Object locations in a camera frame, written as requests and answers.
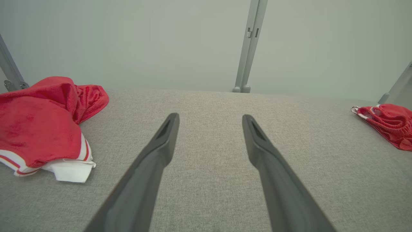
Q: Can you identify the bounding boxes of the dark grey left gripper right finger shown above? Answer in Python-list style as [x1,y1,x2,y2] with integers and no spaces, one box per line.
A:
[242,114,337,232]

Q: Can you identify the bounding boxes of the red shorts with white stripes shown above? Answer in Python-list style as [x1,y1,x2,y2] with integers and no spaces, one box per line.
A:
[351,103,412,151]

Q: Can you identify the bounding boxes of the red jersey with white sleeves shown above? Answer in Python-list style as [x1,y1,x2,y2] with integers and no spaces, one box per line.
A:
[0,76,110,183]

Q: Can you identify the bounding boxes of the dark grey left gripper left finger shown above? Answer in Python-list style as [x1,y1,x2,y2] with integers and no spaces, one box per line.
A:
[83,112,180,232]

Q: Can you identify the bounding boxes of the grey slanted partition post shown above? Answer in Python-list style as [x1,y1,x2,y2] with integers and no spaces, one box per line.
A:
[378,61,412,110]
[0,34,29,92]

